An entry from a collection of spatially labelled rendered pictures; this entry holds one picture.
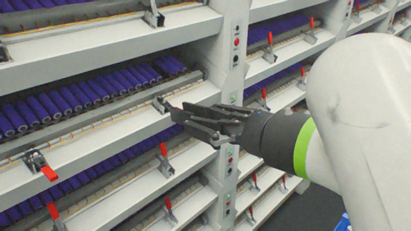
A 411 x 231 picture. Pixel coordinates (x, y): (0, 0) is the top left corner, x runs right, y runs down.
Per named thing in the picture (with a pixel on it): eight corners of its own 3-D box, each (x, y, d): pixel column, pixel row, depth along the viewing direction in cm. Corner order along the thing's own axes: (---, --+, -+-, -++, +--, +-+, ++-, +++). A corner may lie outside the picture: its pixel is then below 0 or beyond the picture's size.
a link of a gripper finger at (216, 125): (244, 140, 52) (240, 144, 51) (193, 130, 58) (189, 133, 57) (242, 119, 50) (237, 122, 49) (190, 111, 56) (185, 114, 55)
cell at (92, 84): (94, 83, 67) (110, 100, 65) (86, 86, 66) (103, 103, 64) (94, 77, 66) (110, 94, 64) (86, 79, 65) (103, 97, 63)
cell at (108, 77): (110, 78, 70) (126, 94, 67) (103, 80, 69) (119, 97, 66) (110, 72, 69) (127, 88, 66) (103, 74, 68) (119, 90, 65)
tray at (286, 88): (321, 86, 133) (338, 61, 124) (236, 144, 96) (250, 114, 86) (285, 61, 142) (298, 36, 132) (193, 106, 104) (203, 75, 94)
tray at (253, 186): (307, 153, 152) (320, 135, 143) (230, 223, 115) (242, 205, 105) (275, 128, 160) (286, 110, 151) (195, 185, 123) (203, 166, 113)
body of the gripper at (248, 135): (261, 170, 46) (216, 153, 52) (289, 146, 51) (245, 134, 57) (257, 126, 43) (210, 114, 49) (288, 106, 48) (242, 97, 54)
